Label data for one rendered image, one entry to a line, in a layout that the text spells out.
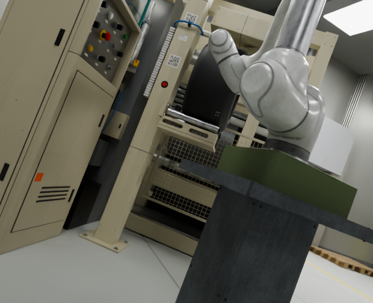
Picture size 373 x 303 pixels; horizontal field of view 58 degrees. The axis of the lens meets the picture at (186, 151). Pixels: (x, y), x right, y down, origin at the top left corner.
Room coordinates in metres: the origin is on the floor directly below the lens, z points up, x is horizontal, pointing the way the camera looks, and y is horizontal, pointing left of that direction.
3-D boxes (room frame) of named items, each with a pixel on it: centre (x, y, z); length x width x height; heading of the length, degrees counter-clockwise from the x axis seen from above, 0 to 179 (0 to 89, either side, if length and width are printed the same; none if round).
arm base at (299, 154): (1.16, -0.34, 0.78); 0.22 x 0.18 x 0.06; 119
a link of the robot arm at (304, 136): (1.15, -0.31, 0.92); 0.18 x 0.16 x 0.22; 137
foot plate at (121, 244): (2.18, 0.27, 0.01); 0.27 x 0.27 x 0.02; 82
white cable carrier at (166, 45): (2.16, 0.36, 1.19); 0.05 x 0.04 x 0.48; 172
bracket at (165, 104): (2.19, 0.19, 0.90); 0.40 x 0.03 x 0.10; 172
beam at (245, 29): (2.44, -0.14, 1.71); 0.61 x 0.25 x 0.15; 82
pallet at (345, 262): (6.30, -3.48, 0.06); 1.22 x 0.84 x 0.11; 111
